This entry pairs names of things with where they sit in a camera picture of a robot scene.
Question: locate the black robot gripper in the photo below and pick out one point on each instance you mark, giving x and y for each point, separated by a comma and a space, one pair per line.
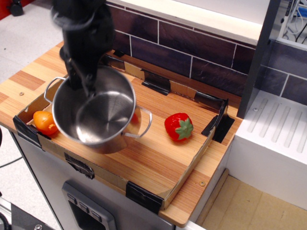
88, 33

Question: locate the stainless steel pot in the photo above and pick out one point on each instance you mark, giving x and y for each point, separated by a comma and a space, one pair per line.
108, 121

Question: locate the cardboard fence with black tape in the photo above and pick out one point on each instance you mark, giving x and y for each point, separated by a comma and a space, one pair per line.
178, 172

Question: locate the orange plastic toy fruit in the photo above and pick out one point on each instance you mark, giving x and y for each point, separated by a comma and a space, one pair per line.
44, 122

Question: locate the red plastic strawberry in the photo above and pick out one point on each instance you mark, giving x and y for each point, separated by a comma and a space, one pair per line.
179, 126

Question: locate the grey toy oven front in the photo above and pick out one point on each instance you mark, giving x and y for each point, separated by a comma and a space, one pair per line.
88, 214

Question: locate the white toy sink drainboard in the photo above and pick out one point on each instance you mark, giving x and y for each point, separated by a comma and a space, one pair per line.
269, 150

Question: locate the dark grey right post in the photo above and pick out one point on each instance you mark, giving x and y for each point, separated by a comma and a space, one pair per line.
251, 88

